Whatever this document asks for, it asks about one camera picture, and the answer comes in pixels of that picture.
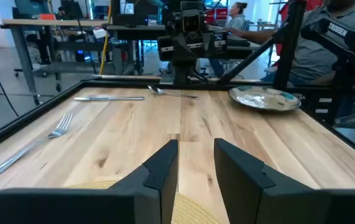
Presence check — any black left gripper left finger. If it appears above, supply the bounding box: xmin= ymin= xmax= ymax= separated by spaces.
xmin=0 ymin=139 xmax=179 ymax=224

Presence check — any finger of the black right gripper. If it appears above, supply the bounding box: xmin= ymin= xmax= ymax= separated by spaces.
xmin=202 ymin=32 xmax=215 ymax=58
xmin=173 ymin=35 xmax=196 ymax=62

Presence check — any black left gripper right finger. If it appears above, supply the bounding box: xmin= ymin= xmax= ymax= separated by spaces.
xmin=213 ymin=138 xmax=355 ymax=224

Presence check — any silver knife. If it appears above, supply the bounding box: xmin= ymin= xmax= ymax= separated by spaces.
xmin=73 ymin=95 xmax=145 ymax=102

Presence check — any silver fork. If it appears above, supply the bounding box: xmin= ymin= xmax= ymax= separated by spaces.
xmin=0 ymin=111 xmax=74 ymax=179

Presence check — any patterned ceramic bowl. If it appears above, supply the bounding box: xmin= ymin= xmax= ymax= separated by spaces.
xmin=228 ymin=85 xmax=302 ymax=112

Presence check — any round woven yellow placemat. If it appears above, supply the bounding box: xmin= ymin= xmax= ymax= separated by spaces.
xmin=67 ymin=179 xmax=224 ymax=224

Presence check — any black desk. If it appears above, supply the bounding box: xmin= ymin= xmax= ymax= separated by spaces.
xmin=105 ymin=24 xmax=260 ymax=75

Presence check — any person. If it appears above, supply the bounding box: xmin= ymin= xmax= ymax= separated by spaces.
xmin=226 ymin=0 xmax=355 ymax=88
xmin=225 ymin=1 xmax=249 ymax=32

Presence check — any silver spoon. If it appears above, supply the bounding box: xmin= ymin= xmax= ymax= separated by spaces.
xmin=147 ymin=85 xmax=200 ymax=100

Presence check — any wooden-top grey desk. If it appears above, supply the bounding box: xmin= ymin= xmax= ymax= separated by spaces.
xmin=0 ymin=18 xmax=109 ymax=105

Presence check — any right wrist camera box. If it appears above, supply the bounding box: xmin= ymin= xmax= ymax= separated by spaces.
xmin=182 ymin=14 xmax=202 ymax=34

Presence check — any yellow hanging cable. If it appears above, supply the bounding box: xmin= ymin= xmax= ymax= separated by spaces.
xmin=98 ymin=4 xmax=113 ymax=75

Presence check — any black aluminium table frame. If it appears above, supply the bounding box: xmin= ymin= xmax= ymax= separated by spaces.
xmin=0 ymin=0 xmax=355 ymax=164

